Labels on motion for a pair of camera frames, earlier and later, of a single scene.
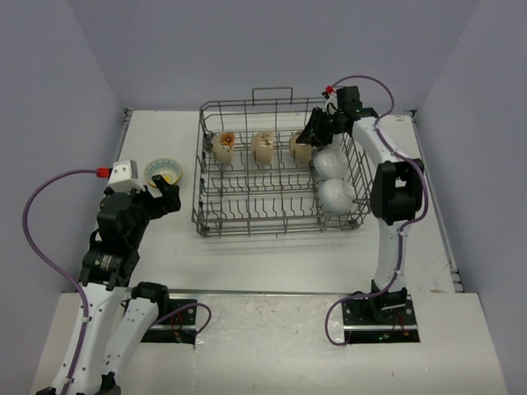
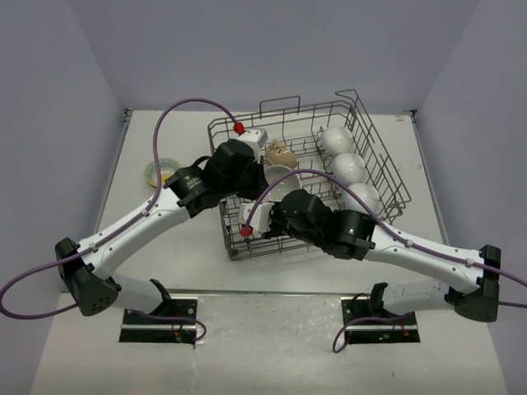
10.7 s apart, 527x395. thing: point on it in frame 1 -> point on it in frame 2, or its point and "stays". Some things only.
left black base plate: x=179 y=327 stays
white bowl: x=331 y=163 -> x=349 y=168
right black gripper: x=311 y=135 -> x=274 y=230
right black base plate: x=364 y=323 stays
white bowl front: x=336 y=196 -> x=367 y=193
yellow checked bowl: x=169 y=169 stays
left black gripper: x=160 y=206 -> x=259 y=175
